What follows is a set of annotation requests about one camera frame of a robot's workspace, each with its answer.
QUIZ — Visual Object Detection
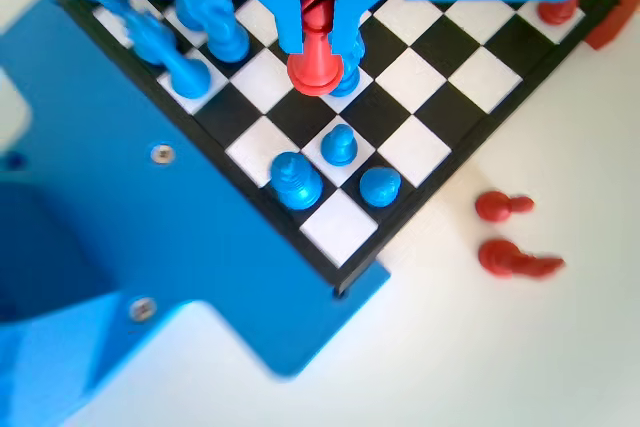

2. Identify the red chess bishop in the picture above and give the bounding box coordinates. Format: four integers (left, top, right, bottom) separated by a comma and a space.
286, 0, 345, 97

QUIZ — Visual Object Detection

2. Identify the blue chess knight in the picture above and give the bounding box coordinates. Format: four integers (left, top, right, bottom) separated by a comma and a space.
329, 31, 369, 98
199, 0, 251, 64

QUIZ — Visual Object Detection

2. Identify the black and white chess board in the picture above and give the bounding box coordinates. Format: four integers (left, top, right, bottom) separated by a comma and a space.
52, 0, 624, 298

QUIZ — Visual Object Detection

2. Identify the blue chess queen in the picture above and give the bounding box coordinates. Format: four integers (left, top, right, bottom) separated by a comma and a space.
122, 9, 212, 101

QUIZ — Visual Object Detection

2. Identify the blue chess pawn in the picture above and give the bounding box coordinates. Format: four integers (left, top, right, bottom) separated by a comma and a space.
319, 124, 359, 167
358, 166, 403, 208

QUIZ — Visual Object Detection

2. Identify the red chess pawn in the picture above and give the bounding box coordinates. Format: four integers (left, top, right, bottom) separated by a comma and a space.
537, 0, 581, 27
473, 190, 535, 222

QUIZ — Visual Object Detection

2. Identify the blue board mounting plate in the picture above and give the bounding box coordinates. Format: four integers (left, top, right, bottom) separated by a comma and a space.
0, 0, 392, 427

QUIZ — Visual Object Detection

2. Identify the red chess knight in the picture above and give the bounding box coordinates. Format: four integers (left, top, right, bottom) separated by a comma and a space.
477, 239, 566, 280

